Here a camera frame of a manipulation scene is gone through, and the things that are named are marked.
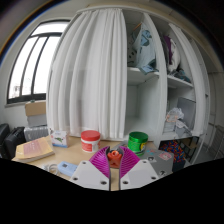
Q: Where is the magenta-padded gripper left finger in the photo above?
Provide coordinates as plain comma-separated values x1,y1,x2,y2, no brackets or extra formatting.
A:
69,145,111,192

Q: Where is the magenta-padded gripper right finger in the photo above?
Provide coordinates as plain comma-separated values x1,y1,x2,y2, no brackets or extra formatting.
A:
118,145,161,191

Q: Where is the orange and black charger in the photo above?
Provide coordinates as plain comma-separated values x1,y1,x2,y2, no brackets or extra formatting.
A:
106,149,123,169

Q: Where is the light blue power strip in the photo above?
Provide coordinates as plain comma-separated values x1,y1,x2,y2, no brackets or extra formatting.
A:
57,161,79,178

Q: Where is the grey laptop with stickers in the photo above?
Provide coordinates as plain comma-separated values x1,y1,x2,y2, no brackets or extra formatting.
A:
109,141,175,178

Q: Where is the green round tin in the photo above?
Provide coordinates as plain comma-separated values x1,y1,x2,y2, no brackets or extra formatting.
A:
127,131,150,157

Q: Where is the white jar with red lid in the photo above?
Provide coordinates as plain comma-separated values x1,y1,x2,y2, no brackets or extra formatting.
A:
80,129,102,154

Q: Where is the small white printed box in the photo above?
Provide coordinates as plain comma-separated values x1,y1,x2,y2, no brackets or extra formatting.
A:
49,129,70,149

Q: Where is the tan paperback book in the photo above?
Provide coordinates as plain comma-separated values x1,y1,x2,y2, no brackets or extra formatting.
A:
12,135,56,164

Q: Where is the white radiator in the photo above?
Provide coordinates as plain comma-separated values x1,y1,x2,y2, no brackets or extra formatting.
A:
23,124,50,143

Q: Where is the white shelf unit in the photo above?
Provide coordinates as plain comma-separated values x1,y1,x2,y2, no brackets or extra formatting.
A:
121,8,213,164

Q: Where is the grey flat box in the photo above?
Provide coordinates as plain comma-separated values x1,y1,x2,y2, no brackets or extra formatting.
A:
26,114,48,128

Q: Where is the black bag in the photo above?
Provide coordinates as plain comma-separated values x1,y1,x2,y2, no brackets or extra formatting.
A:
0,123,11,158
3,126,27,159

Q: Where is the brown cardboard box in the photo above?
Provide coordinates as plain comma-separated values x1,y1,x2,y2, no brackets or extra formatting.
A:
24,100,48,118

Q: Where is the white curtain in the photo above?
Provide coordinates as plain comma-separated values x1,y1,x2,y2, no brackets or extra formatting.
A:
45,8,128,140

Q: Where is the black-framed window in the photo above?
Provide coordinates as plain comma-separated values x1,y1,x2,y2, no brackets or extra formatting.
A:
6,20,71,105

